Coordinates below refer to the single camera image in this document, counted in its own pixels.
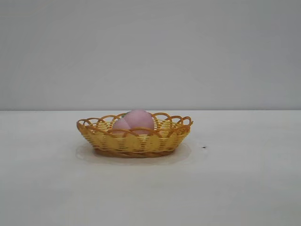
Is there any yellow woven wicker basket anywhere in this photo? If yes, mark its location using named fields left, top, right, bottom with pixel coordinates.
left=76, top=112, right=194, bottom=159

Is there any pink peach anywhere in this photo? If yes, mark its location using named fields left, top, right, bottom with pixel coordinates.
left=112, top=109, right=156, bottom=136

